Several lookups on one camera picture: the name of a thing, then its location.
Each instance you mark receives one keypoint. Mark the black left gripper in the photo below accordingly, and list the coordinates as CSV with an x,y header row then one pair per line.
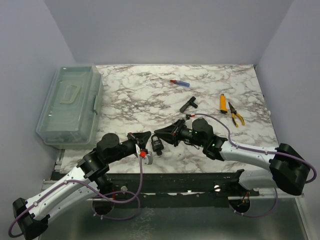
x,y
140,139

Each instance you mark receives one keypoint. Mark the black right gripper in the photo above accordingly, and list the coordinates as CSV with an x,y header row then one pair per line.
x,y
171,134

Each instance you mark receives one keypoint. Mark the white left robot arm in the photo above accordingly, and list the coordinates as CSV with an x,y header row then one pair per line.
x,y
87,179

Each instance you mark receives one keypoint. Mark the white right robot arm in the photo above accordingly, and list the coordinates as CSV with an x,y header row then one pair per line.
x,y
279,167

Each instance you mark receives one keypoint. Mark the black padlock with key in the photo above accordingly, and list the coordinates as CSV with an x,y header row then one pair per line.
x,y
157,145

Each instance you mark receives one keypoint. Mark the red blue screwdriver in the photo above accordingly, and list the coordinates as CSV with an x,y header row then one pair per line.
x,y
177,82

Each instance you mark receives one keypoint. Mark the orange utility knife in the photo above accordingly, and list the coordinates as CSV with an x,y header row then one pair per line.
x,y
222,104

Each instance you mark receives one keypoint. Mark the clear green plastic toolbox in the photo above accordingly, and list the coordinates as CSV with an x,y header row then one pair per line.
x,y
70,116

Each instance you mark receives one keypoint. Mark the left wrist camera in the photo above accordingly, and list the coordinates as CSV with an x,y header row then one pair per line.
x,y
147,157

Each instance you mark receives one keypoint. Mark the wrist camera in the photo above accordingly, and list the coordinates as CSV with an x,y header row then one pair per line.
x,y
189,116
147,157

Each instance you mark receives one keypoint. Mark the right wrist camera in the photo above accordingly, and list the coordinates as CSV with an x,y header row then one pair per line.
x,y
189,116

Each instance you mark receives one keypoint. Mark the black T-handle tool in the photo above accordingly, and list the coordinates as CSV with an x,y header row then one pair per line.
x,y
190,102

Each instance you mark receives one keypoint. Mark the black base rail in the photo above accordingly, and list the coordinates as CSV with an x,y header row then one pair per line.
x,y
178,190

